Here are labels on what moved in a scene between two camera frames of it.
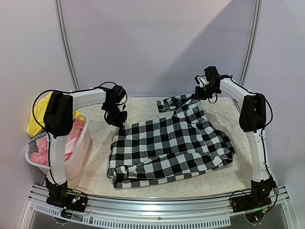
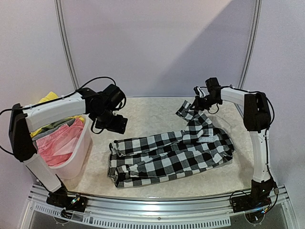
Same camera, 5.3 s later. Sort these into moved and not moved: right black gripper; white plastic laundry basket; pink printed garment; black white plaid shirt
Moved: black white plaid shirt; right black gripper
Not moved: pink printed garment; white plastic laundry basket
